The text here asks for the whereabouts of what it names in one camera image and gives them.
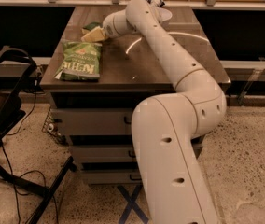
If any black cable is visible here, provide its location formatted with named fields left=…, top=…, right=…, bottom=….
left=0, top=91, right=61, bottom=224

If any crumpled patterned cloth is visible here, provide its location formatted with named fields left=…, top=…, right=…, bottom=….
left=147, top=0, right=165, bottom=7

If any grey drawer cabinet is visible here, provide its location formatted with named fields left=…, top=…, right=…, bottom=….
left=39, top=5, right=232, bottom=186

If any bottom grey drawer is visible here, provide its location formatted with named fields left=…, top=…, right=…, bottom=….
left=81, top=170, right=142, bottom=185

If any wire basket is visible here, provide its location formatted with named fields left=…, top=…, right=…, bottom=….
left=42, top=109, right=67, bottom=146

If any top grey drawer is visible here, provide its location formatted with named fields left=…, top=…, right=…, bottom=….
left=51, top=108, right=133, bottom=135

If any middle grey drawer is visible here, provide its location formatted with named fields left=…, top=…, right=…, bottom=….
left=69, top=143, right=204, bottom=164

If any white bowl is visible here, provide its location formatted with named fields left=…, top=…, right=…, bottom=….
left=158, top=7, right=173, bottom=28

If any grey drawer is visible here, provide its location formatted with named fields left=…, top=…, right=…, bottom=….
left=81, top=170, right=142, bottom=185
left=69, top=143, right=204, bottom=164
left=51, top=108, right=133, bottom=135

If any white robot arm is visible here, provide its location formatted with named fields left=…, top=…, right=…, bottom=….
left=101, top=0, right=227, bottom=224

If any green yellow sponge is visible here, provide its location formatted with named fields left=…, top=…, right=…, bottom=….
left=82, top=22, right=102, bottom=35

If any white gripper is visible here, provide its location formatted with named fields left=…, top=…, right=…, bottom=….
left=81, top=10, right=135, bottom=43

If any green chip bag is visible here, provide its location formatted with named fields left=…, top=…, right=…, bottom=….
left=54, top=41, right=102, bottom=81

